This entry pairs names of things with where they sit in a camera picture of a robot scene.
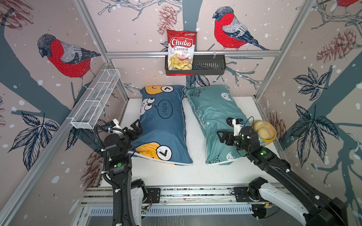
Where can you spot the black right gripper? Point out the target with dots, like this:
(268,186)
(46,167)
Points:
(231,136)

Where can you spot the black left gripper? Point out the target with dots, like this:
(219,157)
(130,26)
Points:
(135,135)

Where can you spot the blue cartoon pillow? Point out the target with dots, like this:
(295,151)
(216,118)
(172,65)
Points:
(162,119)

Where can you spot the teal cat pillow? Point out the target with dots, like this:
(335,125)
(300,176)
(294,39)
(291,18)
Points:
(215,108)

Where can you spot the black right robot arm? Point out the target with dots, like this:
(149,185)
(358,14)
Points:
(305,203)

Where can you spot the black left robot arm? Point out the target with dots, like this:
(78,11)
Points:
(128,195)

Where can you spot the beige bread roll upper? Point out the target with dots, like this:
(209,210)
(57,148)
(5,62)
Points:
(259,125)

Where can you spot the beige bread roll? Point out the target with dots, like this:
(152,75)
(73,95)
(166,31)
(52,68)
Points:
(265,134)
(259,125)

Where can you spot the beige bread roll lower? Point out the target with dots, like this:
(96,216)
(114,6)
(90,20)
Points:
(265,134)

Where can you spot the yellow bowl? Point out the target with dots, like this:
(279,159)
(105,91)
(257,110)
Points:
(271,129)

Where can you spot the red Chuba chips bag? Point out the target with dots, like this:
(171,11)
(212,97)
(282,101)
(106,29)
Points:
(181,48)

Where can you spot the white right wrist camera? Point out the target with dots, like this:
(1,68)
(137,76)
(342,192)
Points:
(237,124)

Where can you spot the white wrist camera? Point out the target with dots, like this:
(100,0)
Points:
(113,124)
(237,124)

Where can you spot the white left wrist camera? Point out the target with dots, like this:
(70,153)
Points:
(113,124)

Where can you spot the white wire basket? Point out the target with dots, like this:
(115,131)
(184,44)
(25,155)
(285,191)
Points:
(92,108)

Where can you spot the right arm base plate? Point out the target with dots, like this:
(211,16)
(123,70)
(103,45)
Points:
(241,194)

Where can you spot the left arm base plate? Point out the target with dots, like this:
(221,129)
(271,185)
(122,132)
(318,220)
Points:
(152,196)

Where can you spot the black wall basket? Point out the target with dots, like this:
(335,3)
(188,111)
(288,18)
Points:
(202,65)

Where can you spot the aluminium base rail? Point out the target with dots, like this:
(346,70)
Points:
(218,200)

